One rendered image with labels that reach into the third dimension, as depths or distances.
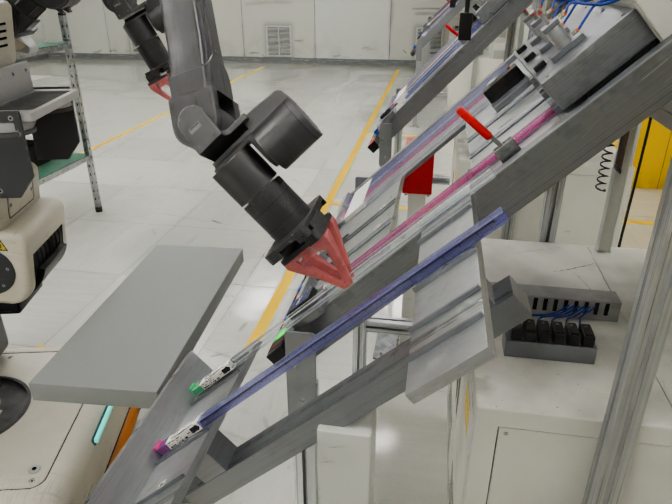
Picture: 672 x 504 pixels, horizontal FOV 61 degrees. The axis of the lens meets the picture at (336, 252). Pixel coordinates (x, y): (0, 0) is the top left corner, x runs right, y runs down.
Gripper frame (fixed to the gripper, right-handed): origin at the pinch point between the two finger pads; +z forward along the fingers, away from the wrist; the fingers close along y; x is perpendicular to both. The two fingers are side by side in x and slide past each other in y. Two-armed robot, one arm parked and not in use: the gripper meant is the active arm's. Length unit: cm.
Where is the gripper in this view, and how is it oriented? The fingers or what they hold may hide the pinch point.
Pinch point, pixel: (345, 278)
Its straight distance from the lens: 69.9
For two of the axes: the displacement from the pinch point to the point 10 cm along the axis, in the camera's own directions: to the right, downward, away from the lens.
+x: -7.2, 5.7, 4.0
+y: 1.6, -4.3, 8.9
